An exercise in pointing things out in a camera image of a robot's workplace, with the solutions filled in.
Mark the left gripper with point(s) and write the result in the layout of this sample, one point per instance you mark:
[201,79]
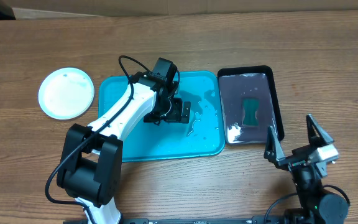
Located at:
[174,115]

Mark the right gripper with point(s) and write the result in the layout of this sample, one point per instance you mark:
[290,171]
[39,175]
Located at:
[274,150]

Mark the green scrubbing sponge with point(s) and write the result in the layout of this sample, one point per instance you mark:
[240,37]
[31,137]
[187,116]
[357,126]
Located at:
[250,107]

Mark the light blue plate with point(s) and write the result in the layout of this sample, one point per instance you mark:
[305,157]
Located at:
[66,93]

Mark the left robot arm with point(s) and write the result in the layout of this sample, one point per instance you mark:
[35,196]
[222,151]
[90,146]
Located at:
[90,167]

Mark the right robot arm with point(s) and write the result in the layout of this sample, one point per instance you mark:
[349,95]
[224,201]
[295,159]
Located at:
[319,203]

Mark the teal plastic tray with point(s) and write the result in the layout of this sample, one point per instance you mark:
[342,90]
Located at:
[200,133]

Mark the black plastic tray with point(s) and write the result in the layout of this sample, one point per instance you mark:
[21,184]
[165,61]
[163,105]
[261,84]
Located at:
[238,83]

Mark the cardboard backdrop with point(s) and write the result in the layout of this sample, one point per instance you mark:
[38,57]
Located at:
[180,7]

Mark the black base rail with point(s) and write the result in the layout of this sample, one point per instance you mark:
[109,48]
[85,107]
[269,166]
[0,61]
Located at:
[259,219]

